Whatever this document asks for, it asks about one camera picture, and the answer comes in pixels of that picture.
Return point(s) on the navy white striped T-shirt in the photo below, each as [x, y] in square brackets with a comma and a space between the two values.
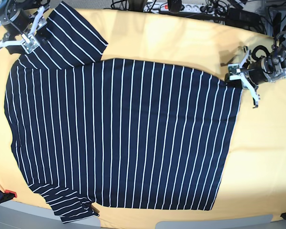
[121, 133]

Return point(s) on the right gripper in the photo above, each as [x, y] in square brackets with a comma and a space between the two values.
[21, 20]

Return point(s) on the black round object top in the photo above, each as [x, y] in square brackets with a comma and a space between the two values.
[174, 6]

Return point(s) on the grey pad bottom left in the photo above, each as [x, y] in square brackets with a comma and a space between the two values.
[13, 219]

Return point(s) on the black power adapter box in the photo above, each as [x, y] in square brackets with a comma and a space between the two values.
[237, 17]

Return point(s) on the grey pad bottom right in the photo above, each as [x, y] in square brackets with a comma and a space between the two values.
[216, 224]

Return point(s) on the white power strip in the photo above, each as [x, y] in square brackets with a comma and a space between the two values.
[162, 7]

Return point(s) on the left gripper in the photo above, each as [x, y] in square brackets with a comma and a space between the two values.
[260, 70]

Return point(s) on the grey pad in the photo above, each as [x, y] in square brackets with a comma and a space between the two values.
[216, 224]
[13, 219]

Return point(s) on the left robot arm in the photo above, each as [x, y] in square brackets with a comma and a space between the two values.
[278, 51]

